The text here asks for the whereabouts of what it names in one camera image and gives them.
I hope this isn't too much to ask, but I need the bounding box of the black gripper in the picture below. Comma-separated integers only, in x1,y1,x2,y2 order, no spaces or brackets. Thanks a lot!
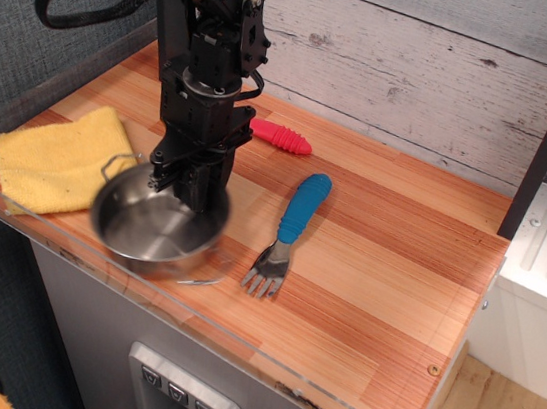
148,67,259,213

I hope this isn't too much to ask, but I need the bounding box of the stainless steel pot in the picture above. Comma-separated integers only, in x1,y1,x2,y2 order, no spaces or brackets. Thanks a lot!
90,153,231,286

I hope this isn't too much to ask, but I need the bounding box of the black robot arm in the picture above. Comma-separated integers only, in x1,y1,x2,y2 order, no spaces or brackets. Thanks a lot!
149,0,271,212

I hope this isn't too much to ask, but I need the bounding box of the yellow cloth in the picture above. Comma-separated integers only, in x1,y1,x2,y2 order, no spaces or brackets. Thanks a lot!
0,107,137,215

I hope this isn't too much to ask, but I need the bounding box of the grey cabinet with dispenser panel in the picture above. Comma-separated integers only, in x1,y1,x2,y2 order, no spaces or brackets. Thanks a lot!
33,244,307,409

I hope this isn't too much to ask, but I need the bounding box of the clear acrylic edge guard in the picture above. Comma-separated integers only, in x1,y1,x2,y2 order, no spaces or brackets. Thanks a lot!
0,194,507,409

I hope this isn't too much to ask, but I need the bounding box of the white toy sink unit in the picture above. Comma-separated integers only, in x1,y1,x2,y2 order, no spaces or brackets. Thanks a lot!
467,184,547,400

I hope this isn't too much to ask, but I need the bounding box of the red handled spoon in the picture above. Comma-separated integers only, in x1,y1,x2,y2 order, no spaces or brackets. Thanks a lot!
250,118,312,156

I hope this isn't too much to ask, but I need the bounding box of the blue handled fork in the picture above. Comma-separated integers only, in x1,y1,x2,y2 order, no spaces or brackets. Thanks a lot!
241,173,333,298

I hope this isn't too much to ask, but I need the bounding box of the left dark post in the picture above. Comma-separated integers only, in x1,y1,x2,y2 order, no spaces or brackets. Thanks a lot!
156,0,197,83

